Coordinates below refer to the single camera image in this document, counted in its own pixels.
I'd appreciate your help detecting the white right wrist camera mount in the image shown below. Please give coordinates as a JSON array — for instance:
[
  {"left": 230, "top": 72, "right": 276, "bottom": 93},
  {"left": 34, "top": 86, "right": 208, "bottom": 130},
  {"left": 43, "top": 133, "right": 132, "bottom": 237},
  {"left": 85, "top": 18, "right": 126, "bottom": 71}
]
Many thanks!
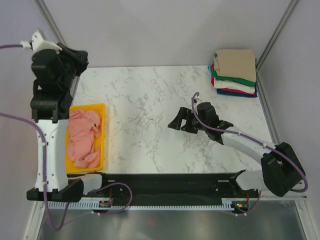
[{"left": 192, "top": 96, "right": 202, "bottom": 105}]

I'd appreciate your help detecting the right aluminium frame post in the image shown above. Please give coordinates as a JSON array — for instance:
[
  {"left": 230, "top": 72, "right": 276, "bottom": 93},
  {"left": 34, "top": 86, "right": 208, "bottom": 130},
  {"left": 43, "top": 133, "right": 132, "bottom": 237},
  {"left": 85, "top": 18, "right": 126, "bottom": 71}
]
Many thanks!
[{"left": 256, "top": 0, "right": 301, "bottom": 72}]

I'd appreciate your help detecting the yellow plastic tray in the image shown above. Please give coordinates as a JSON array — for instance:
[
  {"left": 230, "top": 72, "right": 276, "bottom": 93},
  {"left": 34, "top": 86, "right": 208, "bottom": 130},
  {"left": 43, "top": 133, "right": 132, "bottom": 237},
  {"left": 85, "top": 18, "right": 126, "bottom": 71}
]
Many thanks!
[{"left": 65, "top": 103, "right": 106, "bottom": 174}]

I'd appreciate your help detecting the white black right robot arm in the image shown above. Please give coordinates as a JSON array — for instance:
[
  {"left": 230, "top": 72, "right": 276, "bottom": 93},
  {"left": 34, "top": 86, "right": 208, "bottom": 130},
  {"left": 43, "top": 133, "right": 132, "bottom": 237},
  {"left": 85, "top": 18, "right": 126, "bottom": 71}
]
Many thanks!
[{"left": 168, "top": 100, "right": 308, "bottom": 197}]

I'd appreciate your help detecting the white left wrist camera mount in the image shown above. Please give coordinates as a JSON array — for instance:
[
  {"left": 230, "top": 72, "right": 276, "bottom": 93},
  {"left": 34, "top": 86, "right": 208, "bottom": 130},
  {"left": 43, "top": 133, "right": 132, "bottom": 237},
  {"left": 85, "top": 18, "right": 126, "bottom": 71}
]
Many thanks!
[{"left": 20, "top": 29, "right": 62, "bottom": 53}]

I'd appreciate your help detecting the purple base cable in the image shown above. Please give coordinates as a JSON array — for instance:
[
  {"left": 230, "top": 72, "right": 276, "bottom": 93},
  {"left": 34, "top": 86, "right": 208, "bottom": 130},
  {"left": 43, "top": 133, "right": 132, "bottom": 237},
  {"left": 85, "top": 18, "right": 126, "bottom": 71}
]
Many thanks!
[
  {"left": 231, "top": 188, "right": 263, "bottom": 218},
  {"left": 91, "top": 182, "right": 133, "bottom": 217}
]

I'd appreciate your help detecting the right aluminium table rail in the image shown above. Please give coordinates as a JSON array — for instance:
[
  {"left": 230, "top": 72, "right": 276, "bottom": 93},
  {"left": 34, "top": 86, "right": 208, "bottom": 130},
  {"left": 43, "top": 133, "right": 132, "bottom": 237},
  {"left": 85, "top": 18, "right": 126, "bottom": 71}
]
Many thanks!
[{"left": 256, "top": 72, "right": 281, "bottom": 144}]

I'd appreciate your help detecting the aluminium frame post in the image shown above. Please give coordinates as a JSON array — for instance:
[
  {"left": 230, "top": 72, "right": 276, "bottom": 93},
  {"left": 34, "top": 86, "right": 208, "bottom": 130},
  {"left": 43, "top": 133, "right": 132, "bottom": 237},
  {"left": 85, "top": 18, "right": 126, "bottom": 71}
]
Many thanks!
[
  {"left": 256, "top": 0, "right": 301, "bottom": 72},
  {"left": 34, "top": 0, "right": 67, "bottom": 46}
]

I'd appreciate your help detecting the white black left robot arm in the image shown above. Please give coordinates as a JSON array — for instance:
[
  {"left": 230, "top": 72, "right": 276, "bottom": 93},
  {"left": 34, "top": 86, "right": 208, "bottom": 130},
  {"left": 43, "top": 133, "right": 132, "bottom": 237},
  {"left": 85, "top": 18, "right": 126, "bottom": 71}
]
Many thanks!
[{"left": 26, "top": 43, "right": 110, "bottom": 203}]

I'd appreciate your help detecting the left aluminium frame post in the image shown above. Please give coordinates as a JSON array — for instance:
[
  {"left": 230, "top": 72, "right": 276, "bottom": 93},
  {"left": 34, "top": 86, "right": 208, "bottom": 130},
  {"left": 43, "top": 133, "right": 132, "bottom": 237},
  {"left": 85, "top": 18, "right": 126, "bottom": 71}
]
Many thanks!
[{"left": 34, "top": 0, "right": 67, "bottom": 46}]

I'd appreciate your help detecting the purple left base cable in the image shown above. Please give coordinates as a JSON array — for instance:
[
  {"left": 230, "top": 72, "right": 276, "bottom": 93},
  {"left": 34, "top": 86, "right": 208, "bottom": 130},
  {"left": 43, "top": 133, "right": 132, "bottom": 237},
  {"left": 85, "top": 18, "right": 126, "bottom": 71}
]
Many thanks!
[{"left": 91, "top": 182, "right": 133, "bottom": 217}]

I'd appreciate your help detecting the white slotted cable duct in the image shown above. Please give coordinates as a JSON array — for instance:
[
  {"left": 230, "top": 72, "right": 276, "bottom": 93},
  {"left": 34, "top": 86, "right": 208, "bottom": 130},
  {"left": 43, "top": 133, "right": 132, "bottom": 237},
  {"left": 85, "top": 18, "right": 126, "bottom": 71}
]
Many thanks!
[{"left": 46, "top": 197, "right": 251, "bottom": 211}]

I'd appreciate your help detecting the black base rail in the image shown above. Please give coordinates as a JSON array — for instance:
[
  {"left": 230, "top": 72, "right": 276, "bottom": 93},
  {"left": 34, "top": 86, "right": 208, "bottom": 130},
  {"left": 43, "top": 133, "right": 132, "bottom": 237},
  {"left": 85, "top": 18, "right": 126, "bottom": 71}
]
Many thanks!
[{"left": 89, "top": 173, "right": 259, "bottom": 205}]

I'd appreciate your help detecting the green folded t shirt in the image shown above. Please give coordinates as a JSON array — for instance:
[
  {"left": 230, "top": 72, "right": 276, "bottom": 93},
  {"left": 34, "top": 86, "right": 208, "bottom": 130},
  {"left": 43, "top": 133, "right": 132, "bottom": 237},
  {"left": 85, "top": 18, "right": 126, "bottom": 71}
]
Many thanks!
[{"left": 210, "top": 52, "right": 256, "bottom": 88}]

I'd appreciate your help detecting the blue folded t shirt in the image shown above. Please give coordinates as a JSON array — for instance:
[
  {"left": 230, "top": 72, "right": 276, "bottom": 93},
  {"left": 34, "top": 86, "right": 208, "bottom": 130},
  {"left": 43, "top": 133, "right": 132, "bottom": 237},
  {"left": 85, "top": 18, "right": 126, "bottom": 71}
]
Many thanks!
[{"left": 216, "top": 57, "right": 258, "bottom": 99}]

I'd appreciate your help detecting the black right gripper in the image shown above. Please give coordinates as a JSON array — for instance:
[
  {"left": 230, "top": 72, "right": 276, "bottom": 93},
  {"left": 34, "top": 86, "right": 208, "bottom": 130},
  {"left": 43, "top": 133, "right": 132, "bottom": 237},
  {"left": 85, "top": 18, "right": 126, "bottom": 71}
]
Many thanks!
[{"left": 167, "top": 107, "right": 208, "bottom": 134}]

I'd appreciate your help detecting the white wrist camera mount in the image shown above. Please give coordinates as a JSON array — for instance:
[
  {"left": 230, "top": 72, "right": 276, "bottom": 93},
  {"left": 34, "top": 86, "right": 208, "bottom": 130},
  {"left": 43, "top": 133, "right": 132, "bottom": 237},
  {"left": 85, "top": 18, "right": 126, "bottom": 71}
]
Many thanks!
[
  {"left": 20, "top": 29, "right": 62, "bottom": 53},
  {"left": 192, "top": 96, "right": 202, "bottom": 105}
]

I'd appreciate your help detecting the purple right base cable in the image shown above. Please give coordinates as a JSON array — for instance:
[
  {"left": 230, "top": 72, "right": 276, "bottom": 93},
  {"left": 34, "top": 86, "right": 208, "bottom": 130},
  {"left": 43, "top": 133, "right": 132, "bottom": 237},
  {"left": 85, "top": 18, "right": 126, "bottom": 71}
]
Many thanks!
[{"left": 231, "top": 188, "right": 263, "bottom": 218}]

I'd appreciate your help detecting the red folded t shirt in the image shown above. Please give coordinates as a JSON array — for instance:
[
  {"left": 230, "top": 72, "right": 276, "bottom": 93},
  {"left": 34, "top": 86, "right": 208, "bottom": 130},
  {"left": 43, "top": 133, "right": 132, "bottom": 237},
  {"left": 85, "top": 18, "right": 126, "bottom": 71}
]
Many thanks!
[{"left": 210, "top": 64, "right": 257, "bottom": 98}]

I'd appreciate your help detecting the beige folded t shirt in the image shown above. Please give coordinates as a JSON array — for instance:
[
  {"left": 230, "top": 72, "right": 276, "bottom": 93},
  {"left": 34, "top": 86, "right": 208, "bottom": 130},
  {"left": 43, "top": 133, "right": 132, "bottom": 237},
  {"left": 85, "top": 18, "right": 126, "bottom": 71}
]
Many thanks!
[{"left": 213, "top": 49, "right": 257, "bottom": 83}]

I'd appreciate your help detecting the cyan folded t shirt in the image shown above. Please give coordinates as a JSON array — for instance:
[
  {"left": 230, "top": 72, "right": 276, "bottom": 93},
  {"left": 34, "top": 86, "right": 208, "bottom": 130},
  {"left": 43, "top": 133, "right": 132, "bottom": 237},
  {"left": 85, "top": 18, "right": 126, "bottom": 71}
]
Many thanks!
[{"left": 207, "top": 65, "right": 212, "bottom": 76}]

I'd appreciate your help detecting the white folded t shirt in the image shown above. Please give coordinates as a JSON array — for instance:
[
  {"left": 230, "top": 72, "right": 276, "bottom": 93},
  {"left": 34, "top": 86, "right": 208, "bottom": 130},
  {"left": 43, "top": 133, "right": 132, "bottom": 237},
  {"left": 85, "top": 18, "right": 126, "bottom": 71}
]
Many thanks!
[{"left": 213, "top": 79, "right": 256, "bottom": 94}]

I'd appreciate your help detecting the pink t shirt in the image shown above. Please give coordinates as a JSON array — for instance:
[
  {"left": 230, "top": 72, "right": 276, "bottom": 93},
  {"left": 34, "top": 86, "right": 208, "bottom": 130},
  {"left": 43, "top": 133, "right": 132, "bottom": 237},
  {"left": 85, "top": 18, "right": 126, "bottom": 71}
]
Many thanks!
[{"left": 66, "top": 109, "right": 102, "bottom": 169}]

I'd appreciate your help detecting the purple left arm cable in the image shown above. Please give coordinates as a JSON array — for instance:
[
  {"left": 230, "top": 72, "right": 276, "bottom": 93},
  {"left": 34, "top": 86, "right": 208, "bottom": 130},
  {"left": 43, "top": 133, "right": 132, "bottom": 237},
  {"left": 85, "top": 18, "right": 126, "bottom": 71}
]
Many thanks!
[{"left": 0, "top": 43, "right": 70, "bottom": 232}]

